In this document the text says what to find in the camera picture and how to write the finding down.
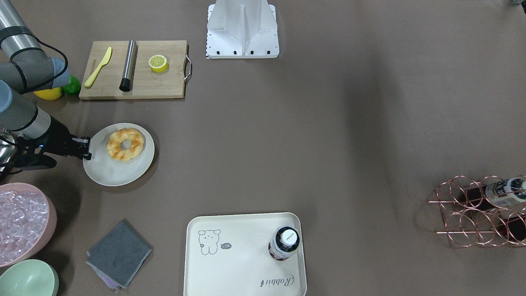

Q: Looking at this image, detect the green bowl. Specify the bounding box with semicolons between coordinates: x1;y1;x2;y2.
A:
0;260;60;296

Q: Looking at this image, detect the metal scoop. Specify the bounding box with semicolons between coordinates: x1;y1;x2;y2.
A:
0;130;17;173

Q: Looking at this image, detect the copper wire bottle rack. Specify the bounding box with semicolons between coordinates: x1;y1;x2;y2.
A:
428;175;526;249

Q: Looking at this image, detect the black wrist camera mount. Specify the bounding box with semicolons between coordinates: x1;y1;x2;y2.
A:
2;137;58;176

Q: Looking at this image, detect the bamboo cutting board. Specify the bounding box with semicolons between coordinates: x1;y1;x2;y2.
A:
79;40;191;100

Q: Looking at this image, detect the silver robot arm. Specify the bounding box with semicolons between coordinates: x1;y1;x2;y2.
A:
0;0;91;160

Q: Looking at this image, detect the braided glazed donut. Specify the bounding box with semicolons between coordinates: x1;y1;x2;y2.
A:
106;128;145;162

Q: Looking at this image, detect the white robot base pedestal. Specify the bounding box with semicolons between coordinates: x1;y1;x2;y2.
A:
205;0;280;59

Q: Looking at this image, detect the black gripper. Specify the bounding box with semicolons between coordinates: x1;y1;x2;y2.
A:
37;117;92;160

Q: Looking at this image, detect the grey folded cloth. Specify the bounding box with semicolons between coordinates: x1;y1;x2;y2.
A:
86;220;152;293

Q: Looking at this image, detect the dark drink bottle in rack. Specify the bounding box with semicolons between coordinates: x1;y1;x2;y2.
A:
466;177;526;210

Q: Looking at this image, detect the dark drink bottle on tray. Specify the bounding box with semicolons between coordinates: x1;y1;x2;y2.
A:
268;225;301;261

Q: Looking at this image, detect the steel cylinder black cap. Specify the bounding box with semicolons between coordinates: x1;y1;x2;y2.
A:
120;39;138;92

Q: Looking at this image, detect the pink bowl with ice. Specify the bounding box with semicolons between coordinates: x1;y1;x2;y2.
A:
0;183;58;267

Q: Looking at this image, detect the green lime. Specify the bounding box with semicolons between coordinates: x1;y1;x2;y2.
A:
61;75;81;95

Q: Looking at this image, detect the yellow plastic knife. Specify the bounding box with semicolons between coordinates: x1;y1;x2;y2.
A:
84;47;113;88

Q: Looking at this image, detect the cream rabbit tray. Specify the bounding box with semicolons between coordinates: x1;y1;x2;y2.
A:
183;212;307;296

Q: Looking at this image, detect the cream round plate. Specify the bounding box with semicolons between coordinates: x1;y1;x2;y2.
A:
83;123;155;187

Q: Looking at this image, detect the half lemon slice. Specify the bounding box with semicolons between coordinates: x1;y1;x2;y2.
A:
148;54;169;73

